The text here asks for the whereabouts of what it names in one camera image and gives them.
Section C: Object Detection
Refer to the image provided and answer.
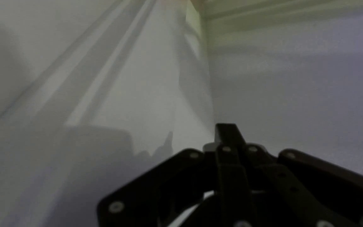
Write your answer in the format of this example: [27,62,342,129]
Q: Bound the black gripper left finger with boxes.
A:
[96,122,261,227]

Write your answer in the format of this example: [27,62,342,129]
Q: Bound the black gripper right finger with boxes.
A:
[232,122,363,227]

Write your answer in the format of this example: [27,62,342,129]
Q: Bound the white baseboard trim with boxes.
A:
[185,0,363,54]

